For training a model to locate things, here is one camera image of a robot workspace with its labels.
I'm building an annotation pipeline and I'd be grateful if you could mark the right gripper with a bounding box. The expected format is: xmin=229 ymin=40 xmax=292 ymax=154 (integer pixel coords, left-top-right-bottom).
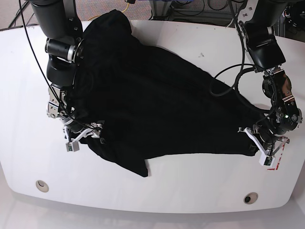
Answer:
xmin=63 ymin=121 xmax=106 ymax=145

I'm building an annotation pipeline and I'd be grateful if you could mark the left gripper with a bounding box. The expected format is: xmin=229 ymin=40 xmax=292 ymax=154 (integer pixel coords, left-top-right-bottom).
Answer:
xmin=238 ymin=125 xmax=290 ymax=157

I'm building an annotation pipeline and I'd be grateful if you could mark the black t-shirt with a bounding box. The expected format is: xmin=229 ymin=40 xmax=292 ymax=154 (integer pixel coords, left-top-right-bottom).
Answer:
xmin=75 ymin=10 xmax=260 ymax=177

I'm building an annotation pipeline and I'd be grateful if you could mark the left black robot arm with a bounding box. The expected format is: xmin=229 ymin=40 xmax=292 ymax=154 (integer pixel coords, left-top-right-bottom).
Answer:
xmin=237 ymin=0 xmax=302 ymax=158

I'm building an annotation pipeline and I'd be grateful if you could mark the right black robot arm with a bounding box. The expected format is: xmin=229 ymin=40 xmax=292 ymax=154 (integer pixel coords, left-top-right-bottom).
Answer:
xmin=30 ymin=0 xmax=106 ymax=151

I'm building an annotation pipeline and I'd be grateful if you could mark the red tape rectangle marker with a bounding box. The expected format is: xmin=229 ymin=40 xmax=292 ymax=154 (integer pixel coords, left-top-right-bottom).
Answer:
xmin=267 ymin=136 xmax=289 ymax=171

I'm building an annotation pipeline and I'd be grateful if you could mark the right table grommet hole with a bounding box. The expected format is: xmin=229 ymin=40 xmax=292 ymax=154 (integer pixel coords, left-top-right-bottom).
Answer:
xmin=244 ymin=192 xmax=258 ymax=205

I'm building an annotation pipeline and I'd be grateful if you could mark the table grommet hole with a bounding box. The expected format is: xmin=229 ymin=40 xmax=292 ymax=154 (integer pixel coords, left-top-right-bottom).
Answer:
xmin=244 ymin=192 xmax=258 ymax=205
xmin=36 ymin=180 xmax=49 ymax=193

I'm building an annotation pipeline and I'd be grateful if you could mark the left table grommet hole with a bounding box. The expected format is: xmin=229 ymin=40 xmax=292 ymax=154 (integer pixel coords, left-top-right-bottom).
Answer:
xmin=36 ymin=180 xmax=49 ymax=193

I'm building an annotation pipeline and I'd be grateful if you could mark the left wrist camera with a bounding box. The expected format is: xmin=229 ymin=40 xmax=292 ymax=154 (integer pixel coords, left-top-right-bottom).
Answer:
xmin=259 ymin=154 xmax=275 ymax=168

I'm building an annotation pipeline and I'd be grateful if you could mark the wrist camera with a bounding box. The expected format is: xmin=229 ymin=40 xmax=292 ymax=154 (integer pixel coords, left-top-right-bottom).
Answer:
xmin=259 ymin=154 xmax=275 ymax=168
xmin=66 ymin=141 xmax=80 ymax=152

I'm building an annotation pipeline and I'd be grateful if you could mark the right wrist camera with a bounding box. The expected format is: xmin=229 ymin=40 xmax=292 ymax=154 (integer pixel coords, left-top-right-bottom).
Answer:
xmin=66 ymin=141 xmax=80 ymax=152

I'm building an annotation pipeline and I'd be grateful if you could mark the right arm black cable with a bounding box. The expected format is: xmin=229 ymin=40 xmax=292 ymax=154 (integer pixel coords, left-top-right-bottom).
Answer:
xmin=18 ymin=0 xmax=103 ymax=131

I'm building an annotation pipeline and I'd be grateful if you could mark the yellow cable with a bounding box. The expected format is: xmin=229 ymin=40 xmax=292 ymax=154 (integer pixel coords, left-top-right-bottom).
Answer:
xmin=88 ymin=1 xmax=132 ymax=21

